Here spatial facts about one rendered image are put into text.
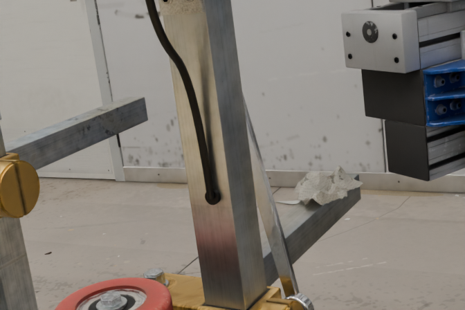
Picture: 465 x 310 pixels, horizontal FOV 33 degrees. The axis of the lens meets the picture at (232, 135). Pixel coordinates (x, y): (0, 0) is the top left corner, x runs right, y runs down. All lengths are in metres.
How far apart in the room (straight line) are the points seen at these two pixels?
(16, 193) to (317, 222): 0.29
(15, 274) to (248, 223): 0.26
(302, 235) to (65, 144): 0.27
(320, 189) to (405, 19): 0.44
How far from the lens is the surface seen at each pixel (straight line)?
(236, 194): 0.55
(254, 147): 0.62
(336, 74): 3.36
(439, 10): 1.26
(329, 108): 3.40
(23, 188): 0.70
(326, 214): 0.80
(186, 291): 0.62
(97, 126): 0.88
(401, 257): 2.78
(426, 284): 2.59
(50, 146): 0.82
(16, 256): 0.74
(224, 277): 0.57
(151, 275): 0.63
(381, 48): 1.22
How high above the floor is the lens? 1.13
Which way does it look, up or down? 14 degrees down
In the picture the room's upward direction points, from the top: 7 degrees counter-clockwise
